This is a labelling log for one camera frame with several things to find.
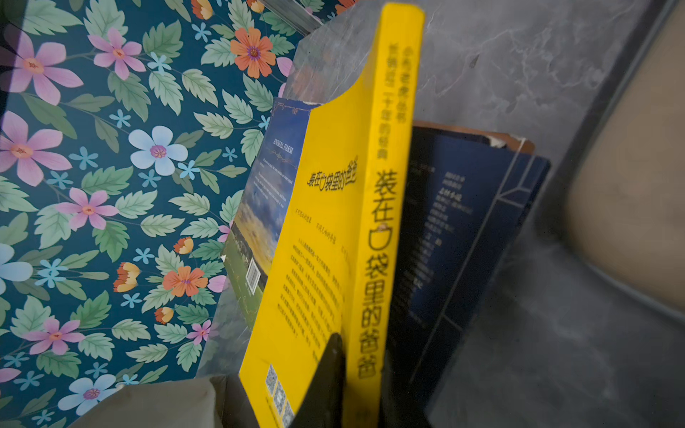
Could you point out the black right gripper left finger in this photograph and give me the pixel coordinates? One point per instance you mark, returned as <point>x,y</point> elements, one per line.
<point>322,405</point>

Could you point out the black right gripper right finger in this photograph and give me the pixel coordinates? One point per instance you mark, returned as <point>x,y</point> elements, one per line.
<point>398,410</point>

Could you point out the yellow spine book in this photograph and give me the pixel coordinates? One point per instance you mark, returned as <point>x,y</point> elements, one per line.
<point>334,265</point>

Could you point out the blue green Animal Farm book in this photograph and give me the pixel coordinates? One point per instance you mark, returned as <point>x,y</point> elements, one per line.
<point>251,245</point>

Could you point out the navy book white text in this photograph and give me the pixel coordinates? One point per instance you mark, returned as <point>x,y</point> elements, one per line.
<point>464,204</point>

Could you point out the brown black scroll cover book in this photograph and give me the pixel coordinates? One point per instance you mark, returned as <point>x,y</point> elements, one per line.
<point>496,139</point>

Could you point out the cream canvas tote bag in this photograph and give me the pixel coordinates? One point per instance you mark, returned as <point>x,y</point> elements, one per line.
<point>211,401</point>

